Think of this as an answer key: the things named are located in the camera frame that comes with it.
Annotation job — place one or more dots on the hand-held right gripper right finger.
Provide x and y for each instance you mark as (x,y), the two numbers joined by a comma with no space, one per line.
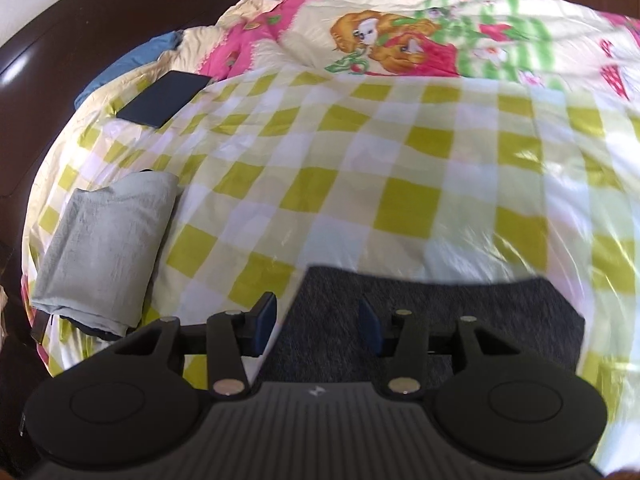
(370,327)

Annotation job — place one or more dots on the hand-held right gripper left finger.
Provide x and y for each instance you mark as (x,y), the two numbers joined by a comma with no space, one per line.
(265,325)

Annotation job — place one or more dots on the dark grey pants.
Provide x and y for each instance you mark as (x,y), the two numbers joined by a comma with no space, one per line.
(330,320)

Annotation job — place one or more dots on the light grey folded cloth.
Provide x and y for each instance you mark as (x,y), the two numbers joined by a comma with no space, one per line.
(105,250)

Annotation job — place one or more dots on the blue pillow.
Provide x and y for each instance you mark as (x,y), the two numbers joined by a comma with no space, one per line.
(125,60)

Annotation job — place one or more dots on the dark brown wooden headboard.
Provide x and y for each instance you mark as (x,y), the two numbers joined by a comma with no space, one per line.
(75,50)

